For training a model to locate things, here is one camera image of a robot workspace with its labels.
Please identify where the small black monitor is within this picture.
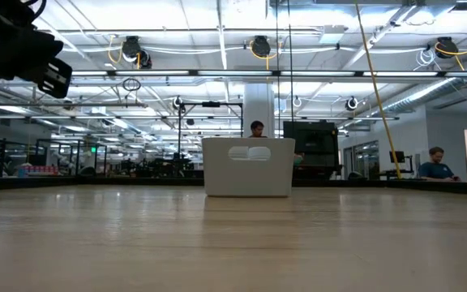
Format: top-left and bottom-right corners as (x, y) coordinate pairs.
(388, 150), (407, 165)

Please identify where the seated person at desk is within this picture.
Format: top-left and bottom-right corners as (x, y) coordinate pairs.
(418, 146), (461, 183)

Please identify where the white building column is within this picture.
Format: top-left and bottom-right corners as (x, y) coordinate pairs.
(242, 83), (276, 139)

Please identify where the grey plastic basket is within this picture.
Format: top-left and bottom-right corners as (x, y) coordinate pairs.
(201, 136), (296, 199)

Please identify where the black ceiling cable reel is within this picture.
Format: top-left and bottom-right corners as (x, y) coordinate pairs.
(121, 35), (153, 70)
(435, 36), (461, 60)
(251, 35), (272, 58)

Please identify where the yellow hanging cable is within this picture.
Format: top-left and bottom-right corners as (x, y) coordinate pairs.
(353, 0), (402, 180)

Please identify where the black hanging cable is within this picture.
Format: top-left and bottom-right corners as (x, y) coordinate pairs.
(286, 0), (295, 122)
(275, 0), (281, 139)

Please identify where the black gantry frame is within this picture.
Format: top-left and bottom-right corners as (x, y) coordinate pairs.
(178, 101), (245, 163)

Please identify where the silver ventilation duct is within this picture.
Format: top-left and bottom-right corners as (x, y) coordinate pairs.
(373, 60), (467, 117)

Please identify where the black cabinet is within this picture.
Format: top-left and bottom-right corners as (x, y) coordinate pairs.
(283, 120), (343, 179)

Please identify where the black aluminium table frame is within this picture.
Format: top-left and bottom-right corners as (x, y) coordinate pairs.
(0, 177), (467, 196)

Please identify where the person behind basket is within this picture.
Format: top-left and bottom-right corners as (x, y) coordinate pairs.
(248, 120), (268, 139)

